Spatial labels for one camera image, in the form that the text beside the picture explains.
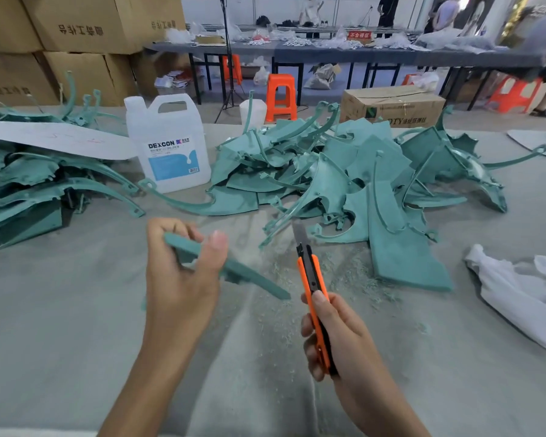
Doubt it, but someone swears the person's left hand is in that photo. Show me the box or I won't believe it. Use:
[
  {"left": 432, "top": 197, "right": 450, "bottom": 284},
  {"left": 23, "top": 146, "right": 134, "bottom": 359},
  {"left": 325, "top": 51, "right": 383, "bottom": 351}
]
[{"left": 145, "top": 217, "right": 230, "bottom": 344}]

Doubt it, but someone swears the person's right hand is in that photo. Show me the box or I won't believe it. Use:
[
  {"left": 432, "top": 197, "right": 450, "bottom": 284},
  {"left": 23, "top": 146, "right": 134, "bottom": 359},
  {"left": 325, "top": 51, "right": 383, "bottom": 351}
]
[{"left": 300, "top": 290, "right": 380, "bottom": 398}]

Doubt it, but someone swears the orange utility knife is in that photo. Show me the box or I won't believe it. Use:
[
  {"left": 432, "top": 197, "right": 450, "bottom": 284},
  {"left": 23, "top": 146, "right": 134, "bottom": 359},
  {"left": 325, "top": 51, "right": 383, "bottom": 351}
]
[{"left": 292, "top": 222, "right": 339, "bottom": 376}]

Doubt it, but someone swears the green plastic strip piece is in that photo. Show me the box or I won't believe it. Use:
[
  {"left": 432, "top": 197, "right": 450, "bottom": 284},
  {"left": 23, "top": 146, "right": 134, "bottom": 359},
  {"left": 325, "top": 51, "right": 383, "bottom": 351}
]
[{"left": 164, "top": 232, "right": 292, "bottom": 301}]

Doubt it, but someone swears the person's left forearm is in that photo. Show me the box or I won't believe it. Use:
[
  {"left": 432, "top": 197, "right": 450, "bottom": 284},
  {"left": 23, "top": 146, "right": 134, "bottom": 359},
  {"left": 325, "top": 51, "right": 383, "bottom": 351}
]
[{"left": 98, "top": 331, "right": 201, "bottom": 437}]

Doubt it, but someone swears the person's right forearm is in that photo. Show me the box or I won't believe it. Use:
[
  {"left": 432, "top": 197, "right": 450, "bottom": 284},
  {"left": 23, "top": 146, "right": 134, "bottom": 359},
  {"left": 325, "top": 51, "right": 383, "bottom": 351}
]
[{"left": 334, "top": 371, "right": 433, "bottom": 437}]

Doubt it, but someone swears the white plastic jug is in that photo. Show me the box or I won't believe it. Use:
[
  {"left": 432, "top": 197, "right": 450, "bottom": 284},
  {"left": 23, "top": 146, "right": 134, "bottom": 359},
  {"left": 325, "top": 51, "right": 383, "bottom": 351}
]
[{"left": 124, "top": 93, "right": 212, "bottom": 194}]

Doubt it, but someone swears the large pile of green plastic parts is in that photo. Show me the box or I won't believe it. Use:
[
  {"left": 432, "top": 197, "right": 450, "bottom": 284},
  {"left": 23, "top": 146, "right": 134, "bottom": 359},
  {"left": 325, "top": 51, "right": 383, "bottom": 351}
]
[{"left": 138, "top": 101, "right": 546, "bottom": 293}]

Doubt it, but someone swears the white plastic cup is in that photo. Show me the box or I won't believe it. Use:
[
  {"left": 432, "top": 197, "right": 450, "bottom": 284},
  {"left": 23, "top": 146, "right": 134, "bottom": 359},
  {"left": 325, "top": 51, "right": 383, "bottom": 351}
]
[{"left": 239, "top": 99, "right": 268, "bottom": 130}]

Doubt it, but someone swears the heap of papers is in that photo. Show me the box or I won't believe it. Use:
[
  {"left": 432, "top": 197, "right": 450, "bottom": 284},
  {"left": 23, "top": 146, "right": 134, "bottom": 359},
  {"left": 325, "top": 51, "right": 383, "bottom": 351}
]
[{"left": 154, "top": 69, "right": 197, "bottom": 90}]

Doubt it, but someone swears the small pile of green plastic parts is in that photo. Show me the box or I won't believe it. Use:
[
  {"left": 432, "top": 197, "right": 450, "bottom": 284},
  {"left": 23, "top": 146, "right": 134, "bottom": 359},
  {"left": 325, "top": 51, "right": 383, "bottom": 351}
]
[{"left": 0, "top": 72, "right": 145, "bottom": 251}]

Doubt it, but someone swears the black tripod stand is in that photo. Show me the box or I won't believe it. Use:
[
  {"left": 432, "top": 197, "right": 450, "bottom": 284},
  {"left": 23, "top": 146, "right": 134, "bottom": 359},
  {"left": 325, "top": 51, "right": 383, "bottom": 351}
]
[{"left": 214, "top": 0, "right": 246, "bottom": 124}]

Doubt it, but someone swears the white cloth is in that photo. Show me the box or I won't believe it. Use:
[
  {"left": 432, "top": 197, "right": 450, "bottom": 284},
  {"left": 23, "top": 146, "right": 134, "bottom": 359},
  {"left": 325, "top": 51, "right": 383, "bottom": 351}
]
[{"left": 464, "top": 244, "right": 546, "bottom": 359}]

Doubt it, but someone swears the large cardboard box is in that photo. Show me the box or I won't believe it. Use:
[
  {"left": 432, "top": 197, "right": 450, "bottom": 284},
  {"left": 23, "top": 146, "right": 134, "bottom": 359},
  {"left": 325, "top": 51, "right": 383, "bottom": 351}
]
[
  {"left": 0, "top": 51, "right": 61, "bottom": 108},
  {"left": 42, "top": 52, "right": 140, "bottom": 108},
  {"left": 0, "top": 0, "right": 44, "bottom": 54},
  {"left": 129, "top": 49, "right": 193, "bottom": 99},
  {"left": 20, "top": 0, "right": 187, "bottom": 55}
]

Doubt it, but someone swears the long white paper sheet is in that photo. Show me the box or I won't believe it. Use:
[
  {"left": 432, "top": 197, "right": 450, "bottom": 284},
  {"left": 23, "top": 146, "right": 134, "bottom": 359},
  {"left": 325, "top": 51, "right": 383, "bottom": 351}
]
[{"left": 0, "top": 120, "right": 138, "bottom": 161}]

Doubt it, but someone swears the small cardboard box with green print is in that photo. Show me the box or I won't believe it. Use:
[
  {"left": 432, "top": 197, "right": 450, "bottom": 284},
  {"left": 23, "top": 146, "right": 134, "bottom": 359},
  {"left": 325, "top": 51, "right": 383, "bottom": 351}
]
[{"left": 340, "top": 85, "right": 447, "bottom": 129}]

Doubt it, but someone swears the long grey work table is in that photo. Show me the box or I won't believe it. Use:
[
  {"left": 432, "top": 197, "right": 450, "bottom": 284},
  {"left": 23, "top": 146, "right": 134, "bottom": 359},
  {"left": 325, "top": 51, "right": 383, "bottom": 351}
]
[{"left": 145, "top": 40, "right": 546, "bottom": 111}]

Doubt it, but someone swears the far work table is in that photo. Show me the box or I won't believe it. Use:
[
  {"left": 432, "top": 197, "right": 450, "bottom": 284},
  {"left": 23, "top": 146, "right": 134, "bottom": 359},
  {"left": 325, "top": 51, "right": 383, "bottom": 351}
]
[{"left": 186, "top": 22, "right": 424, "bottom": 40}]

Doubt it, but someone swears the grey felt sheet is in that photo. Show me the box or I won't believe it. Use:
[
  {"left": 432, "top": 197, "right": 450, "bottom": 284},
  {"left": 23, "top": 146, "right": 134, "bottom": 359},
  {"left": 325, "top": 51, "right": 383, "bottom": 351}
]
[{"left": 507, "top": 128, "right": 546, "bottom": 160}]

